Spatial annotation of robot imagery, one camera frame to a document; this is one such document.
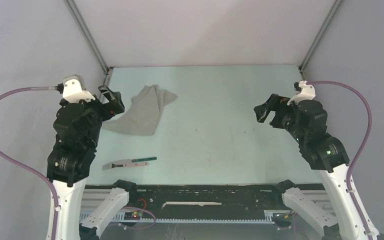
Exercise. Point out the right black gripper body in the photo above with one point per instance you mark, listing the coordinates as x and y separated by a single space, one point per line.
284 116

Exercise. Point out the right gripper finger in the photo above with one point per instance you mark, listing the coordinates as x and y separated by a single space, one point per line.
261 112
274 100

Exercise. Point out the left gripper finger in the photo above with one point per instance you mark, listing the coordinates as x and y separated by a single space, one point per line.
118 105
106 92

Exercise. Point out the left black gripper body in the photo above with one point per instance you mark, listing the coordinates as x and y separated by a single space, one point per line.
103 111

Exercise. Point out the grey cloth napkin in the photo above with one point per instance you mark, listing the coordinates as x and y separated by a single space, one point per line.
144 114

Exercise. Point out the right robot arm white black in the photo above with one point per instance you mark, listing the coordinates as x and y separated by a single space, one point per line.
306 122

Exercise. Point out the right white base arm link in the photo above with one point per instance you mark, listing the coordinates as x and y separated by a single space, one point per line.
324 223

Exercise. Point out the left white base arm link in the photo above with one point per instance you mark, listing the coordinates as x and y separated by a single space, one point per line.
120 195

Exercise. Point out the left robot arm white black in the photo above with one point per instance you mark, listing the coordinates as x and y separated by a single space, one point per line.
78 124

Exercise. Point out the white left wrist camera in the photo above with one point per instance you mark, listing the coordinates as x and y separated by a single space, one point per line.
73 89

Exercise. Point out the left aluminium frame post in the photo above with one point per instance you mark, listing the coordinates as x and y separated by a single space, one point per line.
82 25

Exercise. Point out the aluminium frame post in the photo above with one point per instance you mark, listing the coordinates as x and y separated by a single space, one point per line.
82 25
332 13

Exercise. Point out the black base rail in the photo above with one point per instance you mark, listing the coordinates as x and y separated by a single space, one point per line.
220 202

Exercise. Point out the white slotted cable duct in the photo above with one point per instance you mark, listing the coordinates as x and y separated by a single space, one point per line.
128 217

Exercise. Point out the right aluminium frame post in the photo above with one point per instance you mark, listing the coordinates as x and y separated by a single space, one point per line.
332 13

